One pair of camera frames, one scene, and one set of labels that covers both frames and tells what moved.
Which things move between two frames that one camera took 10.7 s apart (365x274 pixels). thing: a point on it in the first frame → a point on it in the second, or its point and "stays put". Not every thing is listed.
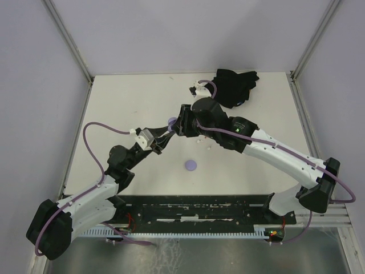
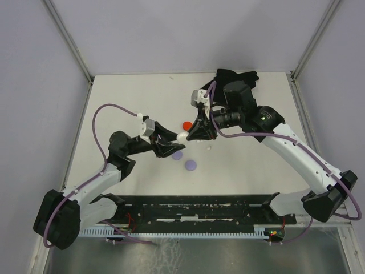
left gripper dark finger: (166, 138) → (165, 150)
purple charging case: (170, 123) → (177, 155)
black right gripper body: (187, 125) → (208, 124)
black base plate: (195, 211) stays put
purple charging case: (191, 165) stays put
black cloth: (232, 89) stays put
